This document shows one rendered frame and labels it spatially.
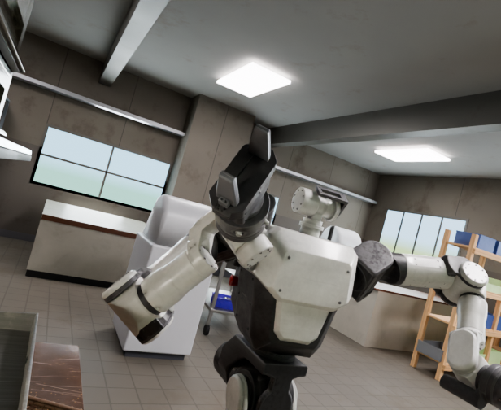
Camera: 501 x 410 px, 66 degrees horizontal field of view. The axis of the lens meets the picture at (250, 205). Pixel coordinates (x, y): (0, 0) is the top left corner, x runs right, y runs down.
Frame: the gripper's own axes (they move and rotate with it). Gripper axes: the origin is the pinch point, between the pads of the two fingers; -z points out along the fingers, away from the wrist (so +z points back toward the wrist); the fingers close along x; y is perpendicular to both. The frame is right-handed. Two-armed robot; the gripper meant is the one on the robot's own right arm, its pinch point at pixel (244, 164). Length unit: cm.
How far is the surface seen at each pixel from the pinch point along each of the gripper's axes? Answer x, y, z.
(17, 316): -30.4, -16.2, 11.1
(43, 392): -60, -45, 118
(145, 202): 164, -295, 623
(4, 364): -34.0, -9.9, 4.2
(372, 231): 467, 128, 843
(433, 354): 152, 221, 485
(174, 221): 62, -98, 266
